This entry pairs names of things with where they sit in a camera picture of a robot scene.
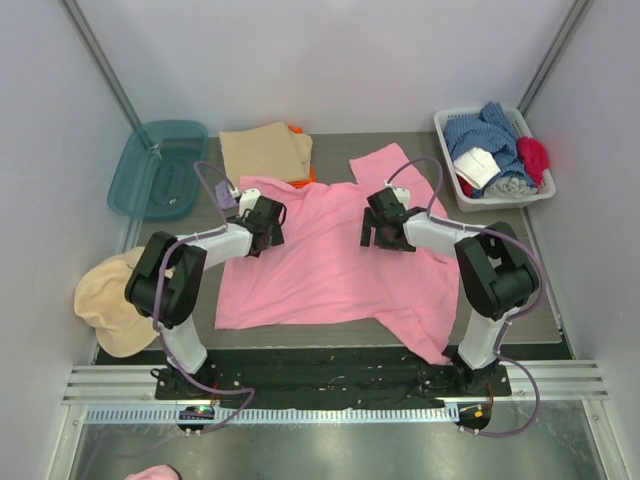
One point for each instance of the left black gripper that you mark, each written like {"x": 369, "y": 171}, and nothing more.
{"x": 273, "y": 235}

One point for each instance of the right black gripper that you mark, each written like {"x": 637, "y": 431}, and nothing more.
{"x": 378, "y": 235}

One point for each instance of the lavender t shirt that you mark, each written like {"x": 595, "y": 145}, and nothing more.
{"x": 224, "y": 196}

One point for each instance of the beige t shirt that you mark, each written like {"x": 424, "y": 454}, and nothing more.
{"x": 273, "y": 151}

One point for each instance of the pink t shirt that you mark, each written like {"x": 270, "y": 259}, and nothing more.
{"x": 322, "y": 275}

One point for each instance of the orange t shirt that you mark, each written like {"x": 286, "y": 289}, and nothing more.
{"x": 305, "y": 182}

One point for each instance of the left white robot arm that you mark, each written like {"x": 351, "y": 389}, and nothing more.
{"x": 165, "y": 283}

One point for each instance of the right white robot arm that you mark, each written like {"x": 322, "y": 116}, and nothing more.
{"x": 497, "y": 273}

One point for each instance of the red cloth in basket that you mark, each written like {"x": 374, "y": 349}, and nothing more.
{"x": 466, "y": 188}

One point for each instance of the white cloth in basket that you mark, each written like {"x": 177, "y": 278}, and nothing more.
{"x": 477, "y": 167}

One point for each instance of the teal plastic bin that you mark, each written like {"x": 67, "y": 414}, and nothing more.
{"x": 155, "y": 178}

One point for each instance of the white plastic basket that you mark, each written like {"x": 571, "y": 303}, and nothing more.
{"x": 546, "y": 191}

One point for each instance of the grey cloth in basket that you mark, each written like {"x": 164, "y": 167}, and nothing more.
{"x": 509, "y": 188}

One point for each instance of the blue checked shirt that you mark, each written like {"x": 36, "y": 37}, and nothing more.
{"x": 492, "y": 131}

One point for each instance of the magenta cloth in basket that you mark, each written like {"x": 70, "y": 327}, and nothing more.
{"x": 534, "y": 158}

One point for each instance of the beige crumpled cloth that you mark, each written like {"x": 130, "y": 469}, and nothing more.
{"x": 99, "y": 299}

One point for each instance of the pink cloth at bottom edge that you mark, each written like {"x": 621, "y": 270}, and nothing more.
{"x": 159, "y": 472}

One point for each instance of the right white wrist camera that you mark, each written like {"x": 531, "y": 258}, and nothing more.
{"x": 401, "y": 194}

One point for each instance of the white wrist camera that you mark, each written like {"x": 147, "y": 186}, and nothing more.
{"x": 245, "y": 200}
{"x": 401, "y": 194}

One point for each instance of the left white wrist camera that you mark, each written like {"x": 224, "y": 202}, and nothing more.
{"x": 245, "y": 200}

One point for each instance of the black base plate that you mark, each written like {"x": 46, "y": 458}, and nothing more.
{"x": 372, "y": 378}

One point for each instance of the white slotted cable duct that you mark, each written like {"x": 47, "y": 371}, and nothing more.
{"x": 185, "y": 415}

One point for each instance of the aluminium rail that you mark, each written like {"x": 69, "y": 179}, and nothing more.
{"x": 556, "y": 380}

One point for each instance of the right aluminium frame post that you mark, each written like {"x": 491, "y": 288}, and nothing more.
{"x": 569, "y": 26}

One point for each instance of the aluminium frame post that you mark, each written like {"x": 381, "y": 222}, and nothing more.
{"x": 569, "y": 26}
{"x": 80, "y": 23}

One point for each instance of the left aluminium frame post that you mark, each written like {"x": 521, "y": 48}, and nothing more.
{"x": 80, "y": 23}

